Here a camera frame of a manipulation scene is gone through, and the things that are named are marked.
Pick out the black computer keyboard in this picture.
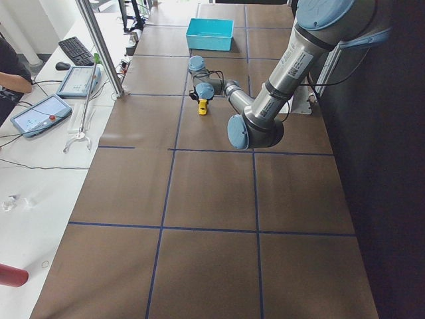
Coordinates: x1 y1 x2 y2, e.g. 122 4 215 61
58 37 94 66

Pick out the aluminium frame post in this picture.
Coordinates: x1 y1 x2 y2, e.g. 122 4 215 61
76 0 124 98

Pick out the upper teach pendant tablet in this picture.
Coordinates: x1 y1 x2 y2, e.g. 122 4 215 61
56 66 93 99

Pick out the silver metal cup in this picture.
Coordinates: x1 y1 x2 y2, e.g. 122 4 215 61
129 32 139 43

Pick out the black power strip upper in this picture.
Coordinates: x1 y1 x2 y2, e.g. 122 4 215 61
120 60 129 74

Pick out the seated person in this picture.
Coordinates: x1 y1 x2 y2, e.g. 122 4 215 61
1 38 32 124

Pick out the yellow beetle toy car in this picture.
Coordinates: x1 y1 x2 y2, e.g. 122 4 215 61
198 99 209 116

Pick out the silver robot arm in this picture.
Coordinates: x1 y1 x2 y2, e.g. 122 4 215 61
189 1 378 150

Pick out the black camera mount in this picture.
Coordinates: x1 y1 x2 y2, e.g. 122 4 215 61
189 90 199 101

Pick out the red fire extinguisher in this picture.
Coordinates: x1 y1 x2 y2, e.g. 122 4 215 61
0 264 29 287

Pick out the green handled reacher grabber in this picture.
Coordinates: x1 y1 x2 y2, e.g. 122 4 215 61
63 53 100 154

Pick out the black computer mouse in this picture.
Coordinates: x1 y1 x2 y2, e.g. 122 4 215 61
55 62 71 71

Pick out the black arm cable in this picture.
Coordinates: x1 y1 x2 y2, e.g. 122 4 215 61
194 69 230 97

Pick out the teach pendant tablet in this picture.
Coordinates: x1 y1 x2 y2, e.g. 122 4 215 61
11 94 72 138
56 66 93 99

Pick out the teal plastic bin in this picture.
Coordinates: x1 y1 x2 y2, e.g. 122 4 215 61
186 18 234 51

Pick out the lower teach pendant tablet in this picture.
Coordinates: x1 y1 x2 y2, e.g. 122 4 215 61
11 94 72 138

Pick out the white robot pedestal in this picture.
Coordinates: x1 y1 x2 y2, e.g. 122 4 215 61
279 86 312 115

